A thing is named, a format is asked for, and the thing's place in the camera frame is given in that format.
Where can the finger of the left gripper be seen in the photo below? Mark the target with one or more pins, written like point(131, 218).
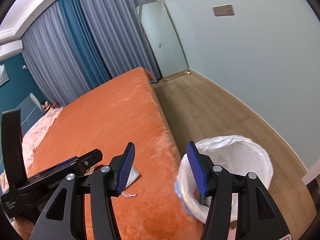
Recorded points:
point(76, 165)

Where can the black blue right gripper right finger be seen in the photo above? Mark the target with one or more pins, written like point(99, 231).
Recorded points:
point(258, 214)

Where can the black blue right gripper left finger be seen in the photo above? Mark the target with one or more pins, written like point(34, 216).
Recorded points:
point(63, 216)

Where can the leopard print fabric strip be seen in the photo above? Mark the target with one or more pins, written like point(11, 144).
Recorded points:
point(205, 201)

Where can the person's left hand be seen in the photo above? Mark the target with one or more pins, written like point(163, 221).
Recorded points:
point(23, 227)

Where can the pink fluffy cloth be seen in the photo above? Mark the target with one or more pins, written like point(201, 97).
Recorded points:
point(231, 234)

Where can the pink patterned bedsheet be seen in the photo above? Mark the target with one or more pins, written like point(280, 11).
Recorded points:
point(35, 135)

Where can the orange bed blanket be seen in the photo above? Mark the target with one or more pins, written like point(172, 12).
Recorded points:
point(122, 110)

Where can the stuffed toy by headboard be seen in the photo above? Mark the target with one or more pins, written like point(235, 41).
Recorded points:
point(47, 106)

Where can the blue padded headboard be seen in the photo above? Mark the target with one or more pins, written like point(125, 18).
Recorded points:
point(31, 112)

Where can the grey blue curtains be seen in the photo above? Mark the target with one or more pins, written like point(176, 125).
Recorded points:
point(76, 45)

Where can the white air conditioner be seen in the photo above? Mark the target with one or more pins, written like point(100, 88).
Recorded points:
point(10, 49)

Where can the gold framed standing mirror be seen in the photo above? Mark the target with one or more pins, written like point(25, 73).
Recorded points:
point(163, 40)

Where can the framed wall picture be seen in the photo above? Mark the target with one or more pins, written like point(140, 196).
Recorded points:
point(3, 75)

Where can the wall switch panel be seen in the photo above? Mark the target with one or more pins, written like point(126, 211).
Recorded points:
point(223, 10)

